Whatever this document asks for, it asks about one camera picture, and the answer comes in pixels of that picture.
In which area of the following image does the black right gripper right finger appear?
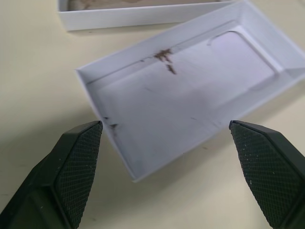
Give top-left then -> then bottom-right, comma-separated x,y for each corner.
229,120 -> 305,229

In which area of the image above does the white box tray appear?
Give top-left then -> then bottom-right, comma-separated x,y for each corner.
75,0 -> 305,184

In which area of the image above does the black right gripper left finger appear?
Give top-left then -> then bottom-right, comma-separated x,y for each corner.
0,121 -> 103,229

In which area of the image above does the white phone box lid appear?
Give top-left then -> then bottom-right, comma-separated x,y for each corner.
57,0 -> 235,31

